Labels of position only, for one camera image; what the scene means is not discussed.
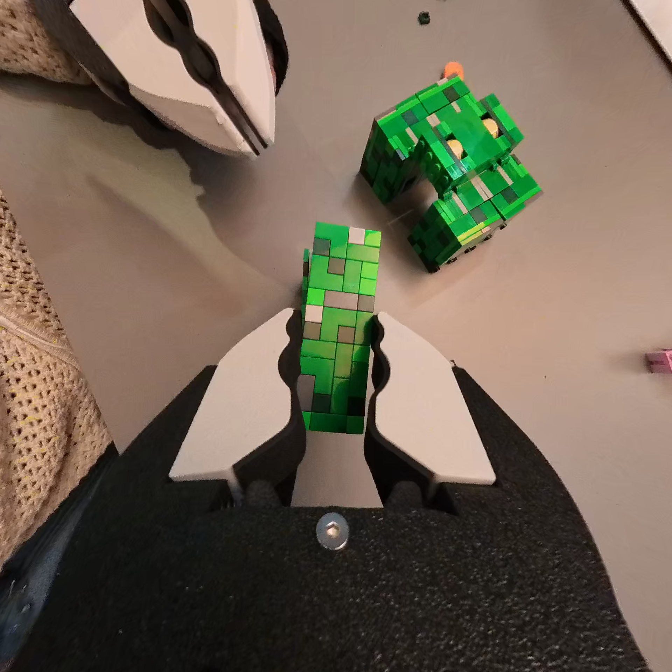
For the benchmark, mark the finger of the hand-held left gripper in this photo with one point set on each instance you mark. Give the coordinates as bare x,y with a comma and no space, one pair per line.
141,63
241,52

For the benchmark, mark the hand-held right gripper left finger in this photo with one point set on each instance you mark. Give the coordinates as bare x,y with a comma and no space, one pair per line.
236,409

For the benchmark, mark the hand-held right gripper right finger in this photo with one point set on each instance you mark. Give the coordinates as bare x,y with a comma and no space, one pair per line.
430,414

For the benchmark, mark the green lego body block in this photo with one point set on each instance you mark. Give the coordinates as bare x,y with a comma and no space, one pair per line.
341,325

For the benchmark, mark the green lego legs assembly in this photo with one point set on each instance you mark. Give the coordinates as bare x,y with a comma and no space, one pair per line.
451,157

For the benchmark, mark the person's left forearm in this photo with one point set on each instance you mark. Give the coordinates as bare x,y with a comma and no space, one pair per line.
26,42

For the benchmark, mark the orange lego piece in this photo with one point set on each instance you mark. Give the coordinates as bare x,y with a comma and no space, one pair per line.
454,70

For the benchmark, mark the pink lego pig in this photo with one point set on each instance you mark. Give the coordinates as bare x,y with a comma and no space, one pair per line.
660,361

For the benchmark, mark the person's beige knit sweater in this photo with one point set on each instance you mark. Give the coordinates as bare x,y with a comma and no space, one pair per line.
36,420

